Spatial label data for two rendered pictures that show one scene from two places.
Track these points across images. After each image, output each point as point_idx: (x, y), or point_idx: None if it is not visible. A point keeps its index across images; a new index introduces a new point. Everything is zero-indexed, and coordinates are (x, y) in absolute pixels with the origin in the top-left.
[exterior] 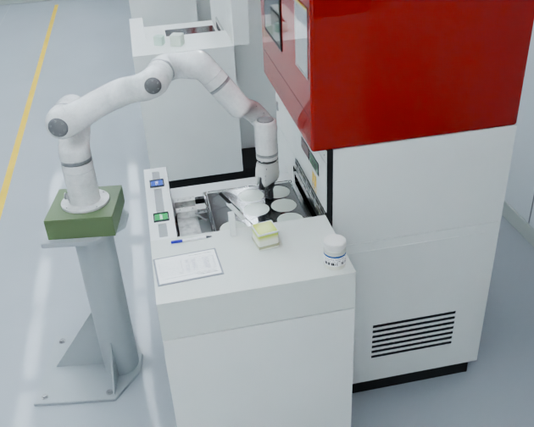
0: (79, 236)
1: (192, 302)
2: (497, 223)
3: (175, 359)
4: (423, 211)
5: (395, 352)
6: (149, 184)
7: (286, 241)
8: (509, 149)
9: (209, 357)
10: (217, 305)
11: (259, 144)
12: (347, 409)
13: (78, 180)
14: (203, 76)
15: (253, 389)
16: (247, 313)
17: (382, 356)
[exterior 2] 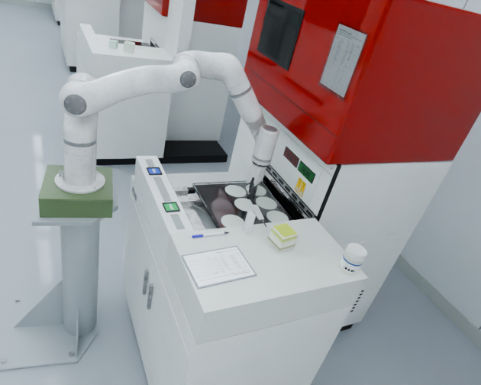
0: (74, 216)
1: (237, 308)
2: (412, 230)
3: (200, 360)
4: (376, 219)
5: None
6: (146, 171)
7: (296, 242)
8: (441, 179)
9: (230, 354)
10: (256, 309)
11: (261, 149)
12: (310, 380)
13: (81, 161)
14: (232, 79)
15: (253, 375)
16: (276, 315)
17: None
